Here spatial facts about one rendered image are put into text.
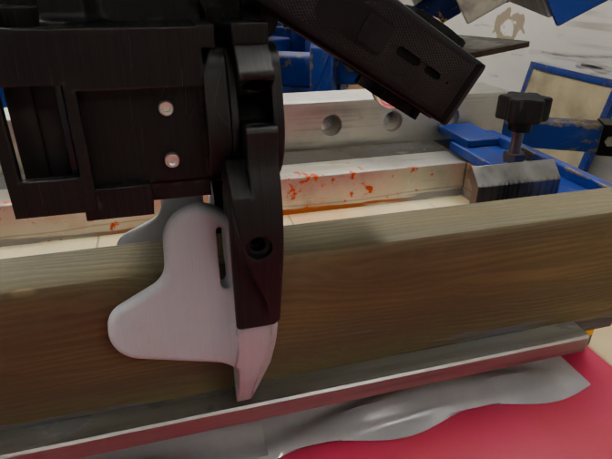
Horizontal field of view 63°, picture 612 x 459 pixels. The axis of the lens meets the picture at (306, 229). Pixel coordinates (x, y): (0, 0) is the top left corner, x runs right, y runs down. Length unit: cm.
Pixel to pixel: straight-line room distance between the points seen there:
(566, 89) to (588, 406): 269
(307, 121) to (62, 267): 35
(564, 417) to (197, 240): 21
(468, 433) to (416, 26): 19
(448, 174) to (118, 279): 38
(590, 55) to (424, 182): 246
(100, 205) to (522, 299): 20
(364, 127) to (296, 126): 7
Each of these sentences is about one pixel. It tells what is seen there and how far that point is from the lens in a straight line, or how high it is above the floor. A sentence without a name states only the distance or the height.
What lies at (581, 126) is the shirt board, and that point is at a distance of 101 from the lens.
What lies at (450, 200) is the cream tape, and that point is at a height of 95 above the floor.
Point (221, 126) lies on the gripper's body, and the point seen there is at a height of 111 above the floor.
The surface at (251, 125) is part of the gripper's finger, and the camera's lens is 16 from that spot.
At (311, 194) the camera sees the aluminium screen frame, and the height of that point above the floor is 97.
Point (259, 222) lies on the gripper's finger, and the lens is 15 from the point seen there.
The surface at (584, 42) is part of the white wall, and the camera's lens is 297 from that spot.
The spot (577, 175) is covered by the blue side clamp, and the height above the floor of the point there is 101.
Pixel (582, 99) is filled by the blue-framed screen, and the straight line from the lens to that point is 286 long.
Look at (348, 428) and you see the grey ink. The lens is 26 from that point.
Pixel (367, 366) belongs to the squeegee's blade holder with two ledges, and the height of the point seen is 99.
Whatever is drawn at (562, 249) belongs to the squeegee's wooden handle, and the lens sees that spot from 27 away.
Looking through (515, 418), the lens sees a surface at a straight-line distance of 29.
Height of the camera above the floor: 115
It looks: 27 degrees down
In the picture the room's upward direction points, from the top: straight up
